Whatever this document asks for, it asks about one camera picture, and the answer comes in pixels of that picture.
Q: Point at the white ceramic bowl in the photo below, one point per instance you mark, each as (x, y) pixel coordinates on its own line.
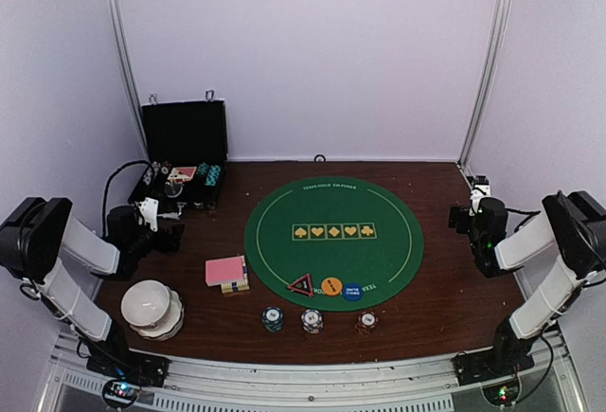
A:
(145, 303)

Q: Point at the orange black poker chip stack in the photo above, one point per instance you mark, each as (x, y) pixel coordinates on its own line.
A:
(366, 322)

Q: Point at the triangular all-in button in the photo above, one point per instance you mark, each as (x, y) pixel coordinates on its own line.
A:
(302, 286)

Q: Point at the green poker chip stack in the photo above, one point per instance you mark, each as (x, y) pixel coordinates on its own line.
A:
(273, 319)

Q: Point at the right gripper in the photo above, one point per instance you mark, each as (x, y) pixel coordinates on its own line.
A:
(460, 210)

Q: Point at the blue gold card box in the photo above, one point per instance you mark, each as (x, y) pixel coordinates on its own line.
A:
(237, 286)

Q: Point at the white scalloped plate stack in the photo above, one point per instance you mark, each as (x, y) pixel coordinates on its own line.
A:
(169, 326)

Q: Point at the round green poker mat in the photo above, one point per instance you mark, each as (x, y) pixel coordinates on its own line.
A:
(334, 226)

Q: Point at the red cards in case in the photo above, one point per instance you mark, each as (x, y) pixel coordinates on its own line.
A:
(182, 174)

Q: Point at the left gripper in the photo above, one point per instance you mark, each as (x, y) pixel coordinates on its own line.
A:
(163, 245)

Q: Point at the black poker case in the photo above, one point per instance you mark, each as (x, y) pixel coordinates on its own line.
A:
(183, 134)

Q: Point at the blue small blind button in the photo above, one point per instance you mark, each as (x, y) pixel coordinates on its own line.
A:
(352, 292)

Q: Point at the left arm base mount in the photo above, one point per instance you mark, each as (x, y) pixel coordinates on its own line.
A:
(143, 370)

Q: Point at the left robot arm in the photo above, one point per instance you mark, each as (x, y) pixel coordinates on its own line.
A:
(39, 232)

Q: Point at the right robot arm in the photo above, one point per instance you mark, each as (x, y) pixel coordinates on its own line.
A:
(568, 231)

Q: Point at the blue white poker chip stack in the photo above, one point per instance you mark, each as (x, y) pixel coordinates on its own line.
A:
(312, 321)

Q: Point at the teal chips in case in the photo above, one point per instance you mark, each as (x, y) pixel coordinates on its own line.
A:
(209, 174)

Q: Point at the orange dealer button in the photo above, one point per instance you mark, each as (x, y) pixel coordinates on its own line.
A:
(332, 286)

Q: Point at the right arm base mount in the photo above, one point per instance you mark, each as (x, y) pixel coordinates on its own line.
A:
(479, 367)

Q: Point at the red backed card deck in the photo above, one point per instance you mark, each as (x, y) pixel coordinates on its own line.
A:
(224, 270)

